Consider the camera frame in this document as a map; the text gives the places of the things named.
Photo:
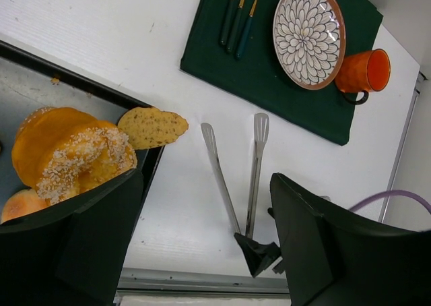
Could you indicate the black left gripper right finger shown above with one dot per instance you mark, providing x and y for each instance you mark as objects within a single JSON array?
[{"x": 333, "y": 256}]

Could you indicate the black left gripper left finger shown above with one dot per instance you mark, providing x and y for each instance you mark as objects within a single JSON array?
[{"x": 71, "y": 253}]

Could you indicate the metal kitchen tongs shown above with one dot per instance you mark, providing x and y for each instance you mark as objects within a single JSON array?
[{"x": 258, "y": 256}]

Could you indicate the small round bread roll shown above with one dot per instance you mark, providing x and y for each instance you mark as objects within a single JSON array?
[{"x": 22, "y": 203}]

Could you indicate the herb bread slice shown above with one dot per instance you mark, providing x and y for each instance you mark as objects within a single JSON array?
[{"x": 150, "y": 127}]

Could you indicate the large sugar-topped brioche bun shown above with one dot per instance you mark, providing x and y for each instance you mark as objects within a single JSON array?
[{"x": 63, "y": 152}]

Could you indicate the black baking tray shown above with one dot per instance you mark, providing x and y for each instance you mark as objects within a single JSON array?
[{"x": 32, "y": 87}]

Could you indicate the orange ceramic mug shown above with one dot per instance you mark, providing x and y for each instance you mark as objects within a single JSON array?
[{"x": 363, "y": 73}]

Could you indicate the dark green cloth placemat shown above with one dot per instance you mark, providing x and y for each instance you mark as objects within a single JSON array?
[{"x": 258, "y": 76}]

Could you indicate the floral patterned ceramic plate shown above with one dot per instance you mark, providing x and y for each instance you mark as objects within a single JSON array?
[{"x": 310, "y": 40}]

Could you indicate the aluminium table edge rail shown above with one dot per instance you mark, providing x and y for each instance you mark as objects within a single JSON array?
[{"x": 160, "y": 280}]

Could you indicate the aluminium side rail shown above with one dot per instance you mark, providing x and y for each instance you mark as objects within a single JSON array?
[{"x": 416, "y": 92}]

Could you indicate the gold fork green handle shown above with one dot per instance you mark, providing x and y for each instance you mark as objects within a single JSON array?
[{"x": 235, "y": 27}]

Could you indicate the gold spoon green handle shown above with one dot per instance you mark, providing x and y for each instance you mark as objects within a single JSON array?
[{"x": 246, "y": 31}]

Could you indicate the gold knife green handle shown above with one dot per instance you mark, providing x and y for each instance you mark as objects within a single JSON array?
[{"x": 226, "y": 23}]

